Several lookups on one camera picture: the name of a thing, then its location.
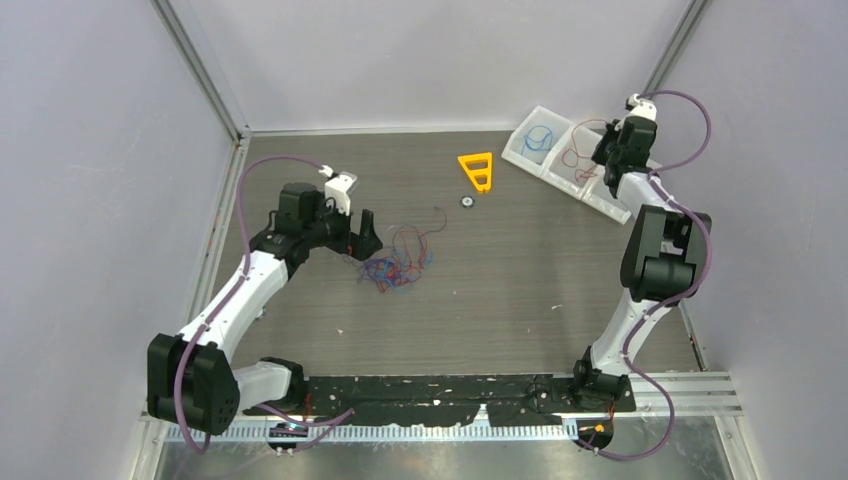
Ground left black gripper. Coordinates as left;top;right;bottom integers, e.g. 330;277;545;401
303;193;381;261

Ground red cable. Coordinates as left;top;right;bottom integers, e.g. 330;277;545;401
560;117;609;184

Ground red blue purple cables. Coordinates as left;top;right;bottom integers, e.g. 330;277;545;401
344;206;448;296

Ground blue cable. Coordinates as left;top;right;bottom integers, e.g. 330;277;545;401
520;125;555;159

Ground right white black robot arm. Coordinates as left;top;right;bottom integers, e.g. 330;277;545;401
569;116;711;411

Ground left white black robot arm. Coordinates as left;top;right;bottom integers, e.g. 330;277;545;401
147;172;383;435

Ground white three-compartment plastic tray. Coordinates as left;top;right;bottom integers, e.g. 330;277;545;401
501;105;632;224

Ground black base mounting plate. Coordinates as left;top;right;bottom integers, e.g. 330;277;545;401
270;373;635;427

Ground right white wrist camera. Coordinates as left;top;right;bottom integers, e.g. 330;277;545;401
625;94;657;122

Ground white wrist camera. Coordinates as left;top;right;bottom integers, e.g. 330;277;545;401
625;94;657;122
319;165;358;216

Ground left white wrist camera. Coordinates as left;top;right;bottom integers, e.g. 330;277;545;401
319;165;358;216

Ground yellow triangular plastic frame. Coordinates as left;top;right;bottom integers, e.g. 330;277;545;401
457;152;493;194

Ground aluminium front rail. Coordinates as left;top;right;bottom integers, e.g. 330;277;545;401
139;372;745;444

